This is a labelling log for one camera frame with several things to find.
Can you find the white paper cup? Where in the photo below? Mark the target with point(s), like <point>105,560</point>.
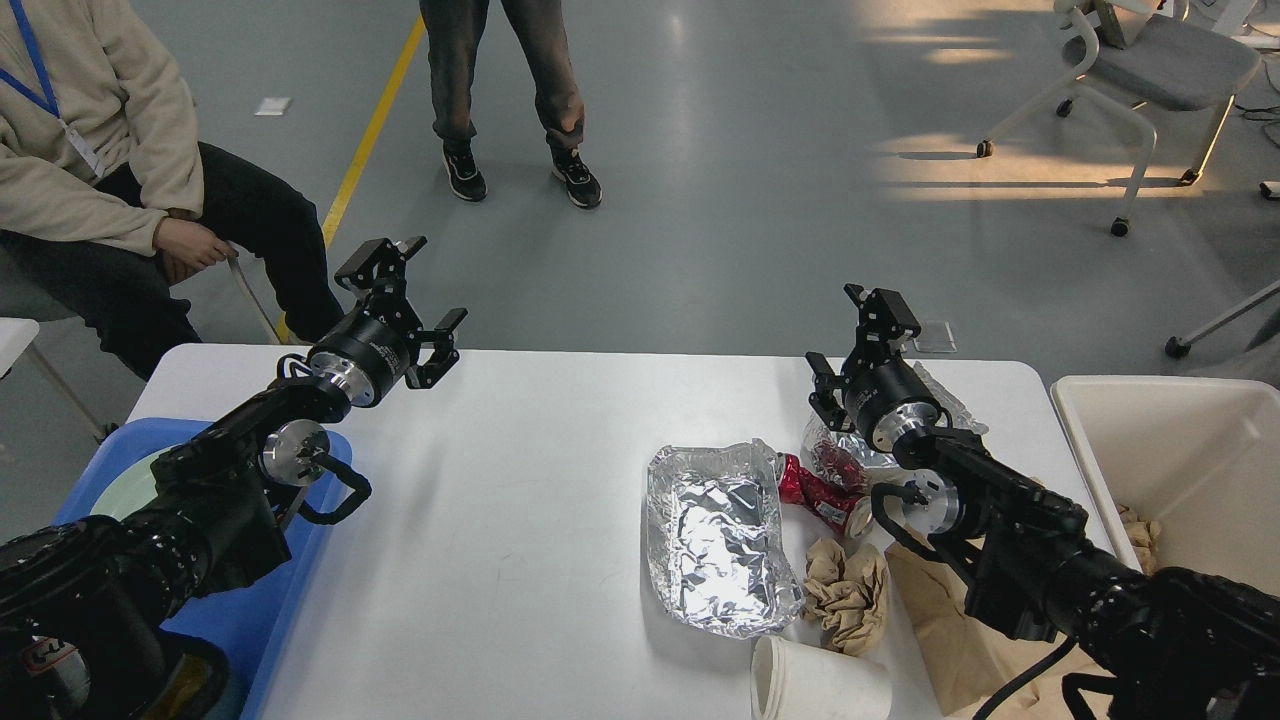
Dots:
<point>791,680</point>

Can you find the aluminium foil tray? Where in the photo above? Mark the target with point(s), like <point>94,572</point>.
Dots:
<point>712,529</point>

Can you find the crumpled brown paper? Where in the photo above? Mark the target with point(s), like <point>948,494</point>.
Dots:
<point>846,594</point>

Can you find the white chair leg right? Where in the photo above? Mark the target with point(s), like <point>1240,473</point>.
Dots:
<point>1179,346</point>

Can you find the dark teal mug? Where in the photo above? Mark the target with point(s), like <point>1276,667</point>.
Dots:
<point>197,683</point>

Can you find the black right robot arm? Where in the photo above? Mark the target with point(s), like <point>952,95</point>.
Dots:
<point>1177,644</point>

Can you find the grey office chair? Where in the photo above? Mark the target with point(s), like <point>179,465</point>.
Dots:
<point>1125,55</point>

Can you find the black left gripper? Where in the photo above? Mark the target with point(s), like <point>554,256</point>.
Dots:
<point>380,341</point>

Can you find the blue plastic tray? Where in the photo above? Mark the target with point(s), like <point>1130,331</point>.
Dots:
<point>250,625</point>

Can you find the white chair left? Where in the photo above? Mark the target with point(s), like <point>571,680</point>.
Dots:
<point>26,306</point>

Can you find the person in beige sweater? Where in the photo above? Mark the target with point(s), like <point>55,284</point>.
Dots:
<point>109,197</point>

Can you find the crushed red can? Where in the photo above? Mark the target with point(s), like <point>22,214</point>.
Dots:
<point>845,510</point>

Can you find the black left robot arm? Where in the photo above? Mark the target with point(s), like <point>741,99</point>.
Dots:
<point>84,603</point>

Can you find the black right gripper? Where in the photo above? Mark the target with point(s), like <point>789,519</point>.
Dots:
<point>884,398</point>

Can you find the green plate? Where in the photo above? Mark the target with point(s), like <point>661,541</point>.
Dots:
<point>130,491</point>

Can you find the brown paper bag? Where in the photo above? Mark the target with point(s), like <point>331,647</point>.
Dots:
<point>967,661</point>

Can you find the crumpled paper in bin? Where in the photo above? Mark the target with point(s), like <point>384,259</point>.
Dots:
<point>1143,536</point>

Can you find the white plastic bin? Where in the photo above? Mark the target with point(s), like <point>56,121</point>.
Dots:
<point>1200,456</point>

